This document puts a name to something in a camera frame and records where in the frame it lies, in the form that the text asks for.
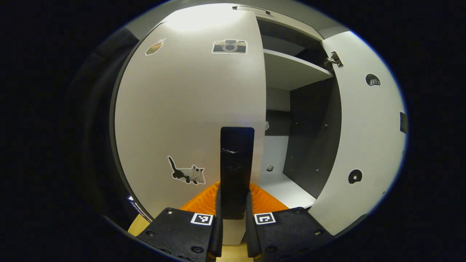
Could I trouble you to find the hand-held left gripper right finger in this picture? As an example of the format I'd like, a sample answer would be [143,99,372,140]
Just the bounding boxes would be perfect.
[245,182,334,262]

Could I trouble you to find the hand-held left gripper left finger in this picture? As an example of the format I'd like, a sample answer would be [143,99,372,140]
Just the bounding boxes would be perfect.
[136,181,224,262]

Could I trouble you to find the camera sticker cabinet door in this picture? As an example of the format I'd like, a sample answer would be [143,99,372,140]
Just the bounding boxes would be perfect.
[115,4,267,245]

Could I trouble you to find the headphone sticker cabinet door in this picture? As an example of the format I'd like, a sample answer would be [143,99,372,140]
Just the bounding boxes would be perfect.
[309,31,408,236]

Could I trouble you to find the white double-door shoe cabinet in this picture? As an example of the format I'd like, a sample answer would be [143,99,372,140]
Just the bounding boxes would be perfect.
[109,0,343,222]

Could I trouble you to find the black curved bar handle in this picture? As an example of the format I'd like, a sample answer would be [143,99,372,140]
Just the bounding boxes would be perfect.
[232,5,272,15]

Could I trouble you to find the black door handle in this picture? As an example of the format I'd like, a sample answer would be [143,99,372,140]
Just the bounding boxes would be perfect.
[220,126,255,220]

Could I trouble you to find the metal door hinge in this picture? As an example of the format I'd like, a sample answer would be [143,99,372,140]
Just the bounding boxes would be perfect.
[323,51,344,71]

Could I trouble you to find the white cabinet top panel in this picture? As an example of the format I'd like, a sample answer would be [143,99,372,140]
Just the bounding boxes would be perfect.
[233,4,325,41]

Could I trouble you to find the white cabinet shelf board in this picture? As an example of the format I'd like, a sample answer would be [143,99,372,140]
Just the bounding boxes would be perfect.
[263,48,333,91]
[257,171,316,210]

